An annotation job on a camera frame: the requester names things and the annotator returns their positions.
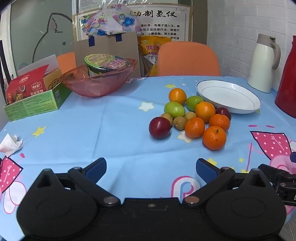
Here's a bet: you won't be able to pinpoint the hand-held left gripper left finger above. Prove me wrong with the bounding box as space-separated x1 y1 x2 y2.
30 158 121 207

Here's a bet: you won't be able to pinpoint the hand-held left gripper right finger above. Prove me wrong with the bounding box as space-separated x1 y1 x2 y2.
182 158 276 207

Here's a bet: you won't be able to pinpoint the small tangerine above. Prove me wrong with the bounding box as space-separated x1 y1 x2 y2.
202 126 227 151
184 117 206 138
209 114 231 132

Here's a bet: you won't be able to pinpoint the orange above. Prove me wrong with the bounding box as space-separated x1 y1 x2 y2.
169 88 187 106
195 101 216 123

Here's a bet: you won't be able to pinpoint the red plum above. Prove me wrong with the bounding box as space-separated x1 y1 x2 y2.
149 116 172 139
216 107 232 121

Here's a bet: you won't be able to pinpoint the green apple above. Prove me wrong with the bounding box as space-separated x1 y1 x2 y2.
186 95 204 112
164 101 186 119

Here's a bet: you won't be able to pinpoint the white plate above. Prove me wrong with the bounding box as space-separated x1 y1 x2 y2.
196 80 262 114

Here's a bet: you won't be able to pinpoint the blue printed tablecloth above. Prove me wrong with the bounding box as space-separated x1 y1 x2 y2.
0 75 296 232

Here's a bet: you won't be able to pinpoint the red thermos jug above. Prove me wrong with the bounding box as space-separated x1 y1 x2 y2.
274 35 296 118

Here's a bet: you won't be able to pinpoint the pink plastic bowl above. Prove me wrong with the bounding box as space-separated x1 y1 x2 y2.
60 58 137 98

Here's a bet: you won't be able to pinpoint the green cardboard box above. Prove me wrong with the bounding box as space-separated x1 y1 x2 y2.
3 67 72 122

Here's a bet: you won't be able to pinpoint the crumpled white tissue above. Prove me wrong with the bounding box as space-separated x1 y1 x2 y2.
0 134 25 157

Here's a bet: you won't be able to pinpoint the white thermos jug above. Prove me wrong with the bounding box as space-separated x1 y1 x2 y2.
248 34 281 93

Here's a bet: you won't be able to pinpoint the instant noodle cup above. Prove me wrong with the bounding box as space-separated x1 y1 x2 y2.
84 54 127 77

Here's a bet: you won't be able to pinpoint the red snack packet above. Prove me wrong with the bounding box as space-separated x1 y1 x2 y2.
6 65 49 105

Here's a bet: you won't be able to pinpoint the orange chair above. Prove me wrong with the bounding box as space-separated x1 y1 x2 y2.
157 41 221 77

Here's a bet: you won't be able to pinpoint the orange panel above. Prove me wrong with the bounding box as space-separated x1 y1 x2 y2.
57 52 77 74

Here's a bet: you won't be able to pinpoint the white paper sheets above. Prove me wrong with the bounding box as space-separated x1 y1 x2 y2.
17 54 59 77

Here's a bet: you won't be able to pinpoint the brown cardboard box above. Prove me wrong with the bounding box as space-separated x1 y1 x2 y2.
74 31 141 79

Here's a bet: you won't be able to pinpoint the yellow plastic bag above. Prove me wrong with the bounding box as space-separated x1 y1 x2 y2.
138 35 173 77

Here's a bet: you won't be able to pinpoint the floral cloth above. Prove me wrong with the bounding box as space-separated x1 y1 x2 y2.
81 5 141 37

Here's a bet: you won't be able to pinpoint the framed text poster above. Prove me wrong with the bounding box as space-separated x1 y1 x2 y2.
73 3 193 43

